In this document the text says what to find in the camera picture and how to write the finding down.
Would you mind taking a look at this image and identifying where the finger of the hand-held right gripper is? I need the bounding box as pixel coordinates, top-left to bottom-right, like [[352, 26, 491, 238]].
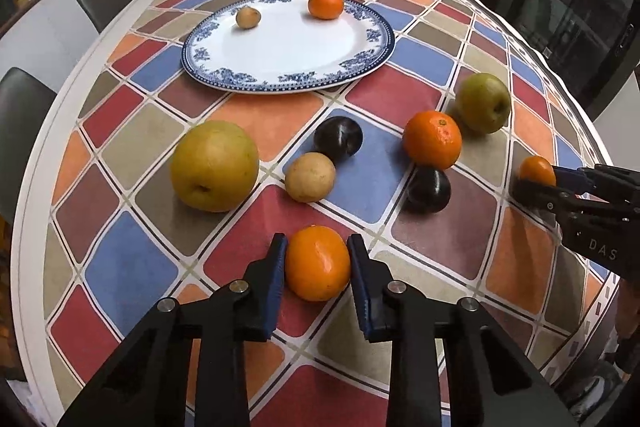
[[551, 163, 640, 206], [510, 179, 583, 214]]

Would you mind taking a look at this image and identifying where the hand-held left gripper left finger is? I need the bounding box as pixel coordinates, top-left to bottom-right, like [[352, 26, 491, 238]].
[[57, 233, 289, 427]]

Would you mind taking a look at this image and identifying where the large yellow pear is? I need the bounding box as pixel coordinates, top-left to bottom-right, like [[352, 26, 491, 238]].
[[170, 120, 260, 213]]

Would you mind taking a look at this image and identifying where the yellow-green pear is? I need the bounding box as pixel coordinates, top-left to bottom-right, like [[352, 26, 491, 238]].
[[455, 73, 512, 135]]

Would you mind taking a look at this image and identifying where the dark purple plum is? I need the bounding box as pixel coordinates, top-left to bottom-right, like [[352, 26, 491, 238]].
[[314, 117, 364, 160], [404, 167, 452, 214]]

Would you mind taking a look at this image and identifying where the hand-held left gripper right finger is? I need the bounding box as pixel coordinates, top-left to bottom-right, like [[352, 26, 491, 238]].
[[346, 234, 581, 427]]

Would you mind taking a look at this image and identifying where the medium orange mandarin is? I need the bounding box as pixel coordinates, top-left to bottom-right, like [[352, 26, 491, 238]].
[[285, 225, 352, 302]]

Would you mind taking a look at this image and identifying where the colourful checked tablecloth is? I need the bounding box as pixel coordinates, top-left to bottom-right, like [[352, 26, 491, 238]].
[[10, 0, 626, 427]]

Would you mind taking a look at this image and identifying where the tan round fruit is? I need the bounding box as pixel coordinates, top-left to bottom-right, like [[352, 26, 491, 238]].
[[285, 152, 336, 203]]

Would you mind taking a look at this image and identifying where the small orange mandarin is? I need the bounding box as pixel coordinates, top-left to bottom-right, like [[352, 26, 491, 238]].
[[518, 155, 557, 188]]

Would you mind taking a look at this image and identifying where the blue and white plate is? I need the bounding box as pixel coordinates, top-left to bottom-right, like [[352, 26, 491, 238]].
[[180, 0, 396, 94]]

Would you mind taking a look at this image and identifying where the large orange mandarin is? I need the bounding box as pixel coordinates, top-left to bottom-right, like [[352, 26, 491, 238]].
[[403, 110, 463, 171]]

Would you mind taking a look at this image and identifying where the small tan loquat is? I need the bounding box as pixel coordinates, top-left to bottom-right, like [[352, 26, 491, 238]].
[[235, 6, 262, 30]]

